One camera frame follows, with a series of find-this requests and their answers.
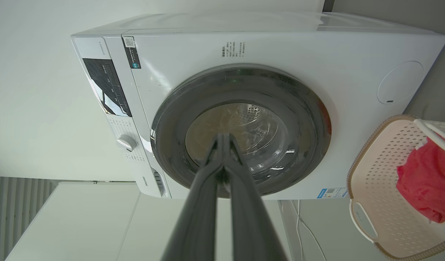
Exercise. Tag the round dark washing machine door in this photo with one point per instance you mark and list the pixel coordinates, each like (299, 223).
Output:
(298, 119)

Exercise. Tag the white cabinet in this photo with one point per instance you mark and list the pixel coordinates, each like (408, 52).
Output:
(88, 224)

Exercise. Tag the white front-load washing machine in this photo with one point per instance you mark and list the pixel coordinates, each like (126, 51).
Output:
(353, 90)

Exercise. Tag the red garment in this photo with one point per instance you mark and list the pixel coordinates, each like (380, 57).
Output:
(429, 181)

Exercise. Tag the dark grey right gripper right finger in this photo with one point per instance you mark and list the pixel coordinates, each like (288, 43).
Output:
(251, 224)

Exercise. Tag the beige perforated laundry basket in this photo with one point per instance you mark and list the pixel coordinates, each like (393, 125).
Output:
(382, 188)

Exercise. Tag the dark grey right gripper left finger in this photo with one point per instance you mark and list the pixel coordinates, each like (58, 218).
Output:
(197, 221)

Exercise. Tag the white ribbed radiator panel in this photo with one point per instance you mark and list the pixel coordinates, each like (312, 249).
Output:
(12, 206)

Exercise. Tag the white control knob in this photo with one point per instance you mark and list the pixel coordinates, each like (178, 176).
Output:
(127, 142)

